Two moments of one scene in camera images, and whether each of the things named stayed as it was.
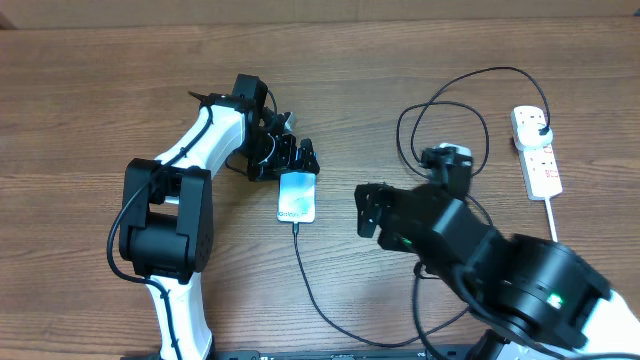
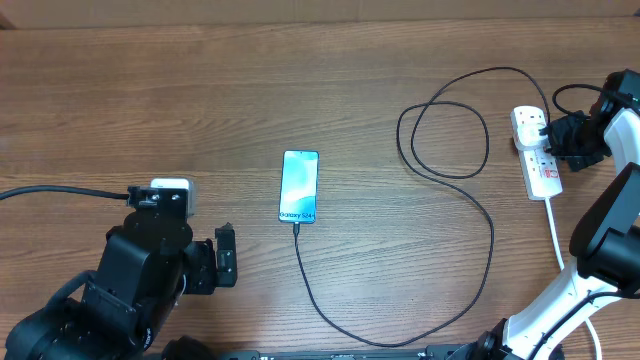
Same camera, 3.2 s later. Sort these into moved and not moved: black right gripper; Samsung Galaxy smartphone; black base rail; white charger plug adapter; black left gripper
Moved: black left gripper; black right gripper
Not moved: white charger plug adapter; Samsung Galaxy smartphone; black base rail
